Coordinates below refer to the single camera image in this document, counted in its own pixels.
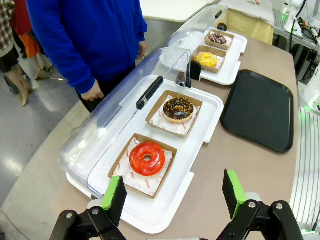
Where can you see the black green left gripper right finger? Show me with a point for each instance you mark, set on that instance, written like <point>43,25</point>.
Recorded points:
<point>233,195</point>

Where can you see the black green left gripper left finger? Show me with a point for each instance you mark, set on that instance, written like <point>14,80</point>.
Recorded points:
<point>113,200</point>

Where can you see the person's right forearm blue sleeve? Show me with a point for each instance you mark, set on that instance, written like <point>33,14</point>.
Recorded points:
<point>75,70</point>

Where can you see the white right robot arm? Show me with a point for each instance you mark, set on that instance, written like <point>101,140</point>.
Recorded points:
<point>313,92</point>

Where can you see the person's left forearm blue sleeve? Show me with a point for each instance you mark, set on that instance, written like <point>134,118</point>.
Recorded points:
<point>142,30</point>

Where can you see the brown cardboard donut box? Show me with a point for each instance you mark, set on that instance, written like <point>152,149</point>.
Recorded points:
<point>116,166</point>
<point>229,38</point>
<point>215,50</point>
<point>156,110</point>

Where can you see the red glazed donut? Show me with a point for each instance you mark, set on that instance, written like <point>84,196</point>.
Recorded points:
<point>140,165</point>

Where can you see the black serving tray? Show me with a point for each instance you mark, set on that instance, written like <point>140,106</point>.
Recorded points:
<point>257,110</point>

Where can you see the chocolate donut with nut crumbs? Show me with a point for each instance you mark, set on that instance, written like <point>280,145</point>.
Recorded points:
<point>170,110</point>

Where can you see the yellow sprinkled donut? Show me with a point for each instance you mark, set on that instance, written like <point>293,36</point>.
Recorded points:
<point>205,60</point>

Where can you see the dark donut with pink sprinkles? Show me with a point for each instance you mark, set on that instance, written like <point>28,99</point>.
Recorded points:
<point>217,39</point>

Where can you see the person's right hand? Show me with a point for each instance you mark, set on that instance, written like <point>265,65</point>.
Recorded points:
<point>92,92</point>

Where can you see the person's left hand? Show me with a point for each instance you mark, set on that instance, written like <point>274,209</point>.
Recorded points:
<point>142,50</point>

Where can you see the white display case base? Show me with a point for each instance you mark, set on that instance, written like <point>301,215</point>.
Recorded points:
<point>230,70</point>
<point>140,212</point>

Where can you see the person's black trousers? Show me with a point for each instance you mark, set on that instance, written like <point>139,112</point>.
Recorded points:
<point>110,82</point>

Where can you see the yellow cloth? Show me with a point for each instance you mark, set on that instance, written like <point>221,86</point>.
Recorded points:
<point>250,28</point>

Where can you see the person's blue jacket torso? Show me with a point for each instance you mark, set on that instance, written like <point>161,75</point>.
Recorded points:
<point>95,32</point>

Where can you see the bystander in orange skirt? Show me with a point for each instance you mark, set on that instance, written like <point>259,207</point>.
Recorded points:
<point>31,47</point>

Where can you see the white background machine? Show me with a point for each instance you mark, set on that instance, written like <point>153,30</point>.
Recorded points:
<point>292,20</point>

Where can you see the white background table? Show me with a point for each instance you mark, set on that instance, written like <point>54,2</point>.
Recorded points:
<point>175,10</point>

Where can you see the bystander in plaid top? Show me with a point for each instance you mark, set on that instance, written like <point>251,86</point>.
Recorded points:
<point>7,37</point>

